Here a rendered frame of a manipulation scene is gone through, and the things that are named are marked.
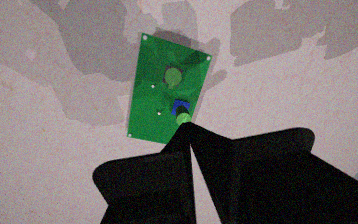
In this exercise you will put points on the green circuit board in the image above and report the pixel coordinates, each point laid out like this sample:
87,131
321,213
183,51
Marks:
168,81

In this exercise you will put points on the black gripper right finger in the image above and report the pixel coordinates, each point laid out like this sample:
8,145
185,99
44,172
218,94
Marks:
221,159

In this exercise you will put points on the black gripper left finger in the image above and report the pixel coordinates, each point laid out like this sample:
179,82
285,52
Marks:
171,168

